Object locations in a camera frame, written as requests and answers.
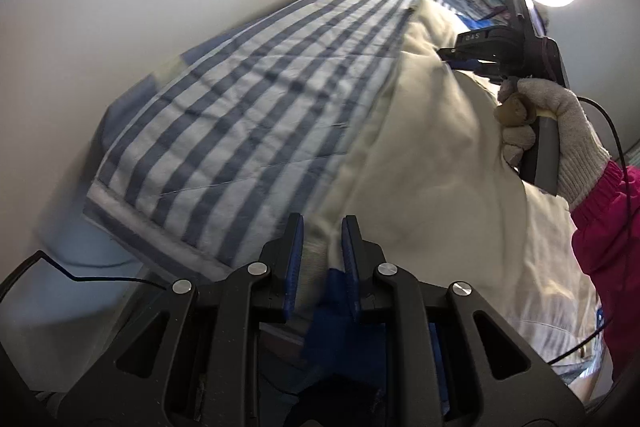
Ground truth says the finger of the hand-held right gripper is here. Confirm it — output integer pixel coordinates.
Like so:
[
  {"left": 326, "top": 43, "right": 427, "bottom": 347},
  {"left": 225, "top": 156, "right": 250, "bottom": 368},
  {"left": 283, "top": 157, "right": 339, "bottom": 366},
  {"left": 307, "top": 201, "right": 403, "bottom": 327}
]
[
  {"left": 438, "top": 46, "right": 502, "bottom": 64},
  {"left": 449, "top": 60, "right": 507, "bottom": 80}
]

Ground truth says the black cable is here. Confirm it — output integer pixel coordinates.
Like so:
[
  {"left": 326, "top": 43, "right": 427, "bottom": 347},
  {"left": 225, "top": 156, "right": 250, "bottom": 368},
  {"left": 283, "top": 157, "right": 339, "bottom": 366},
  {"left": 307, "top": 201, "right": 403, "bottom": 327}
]
[
  {"left": 547, "top": 96, "right": 632, "bottom": 365},
  {"left": 0, "top": 251, "right": 168, "bottom": 303}
]

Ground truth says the beige jacket with blue lining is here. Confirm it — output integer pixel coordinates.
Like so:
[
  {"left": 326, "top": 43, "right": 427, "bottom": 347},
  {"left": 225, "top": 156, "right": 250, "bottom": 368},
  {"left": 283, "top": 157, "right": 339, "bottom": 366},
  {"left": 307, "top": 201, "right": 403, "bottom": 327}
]
[{"left": 287, "top": 0, "right": 615, "bottom": 427}]

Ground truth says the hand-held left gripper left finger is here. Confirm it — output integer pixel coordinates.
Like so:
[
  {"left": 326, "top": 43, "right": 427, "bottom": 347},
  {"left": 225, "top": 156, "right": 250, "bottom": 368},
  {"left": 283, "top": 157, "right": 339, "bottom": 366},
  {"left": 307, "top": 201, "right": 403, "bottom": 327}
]
[{"left": 55, "top": 213, "right": 306, "bottom": 427}]

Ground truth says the blue white striped blanket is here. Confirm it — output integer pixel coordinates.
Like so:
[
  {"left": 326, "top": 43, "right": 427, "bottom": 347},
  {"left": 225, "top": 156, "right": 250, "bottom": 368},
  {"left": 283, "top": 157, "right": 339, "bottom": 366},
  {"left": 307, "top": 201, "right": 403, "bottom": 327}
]
[{"left": 82, "top": 0, "right": 451, "bottom": 283}]

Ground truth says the person's right hand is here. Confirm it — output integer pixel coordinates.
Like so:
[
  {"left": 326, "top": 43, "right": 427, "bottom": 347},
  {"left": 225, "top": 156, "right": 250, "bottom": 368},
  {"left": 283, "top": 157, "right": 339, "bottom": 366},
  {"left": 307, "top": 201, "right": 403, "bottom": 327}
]
[{"left": 494, "top": 78, "right": 612, "bottom": 212}]

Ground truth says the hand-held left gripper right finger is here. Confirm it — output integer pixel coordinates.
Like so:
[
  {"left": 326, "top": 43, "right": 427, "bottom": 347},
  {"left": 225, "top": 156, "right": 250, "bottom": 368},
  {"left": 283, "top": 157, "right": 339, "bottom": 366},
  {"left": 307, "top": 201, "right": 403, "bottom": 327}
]
[{"left": 340, "top": 215, "right": 587, "bottom": 427}]

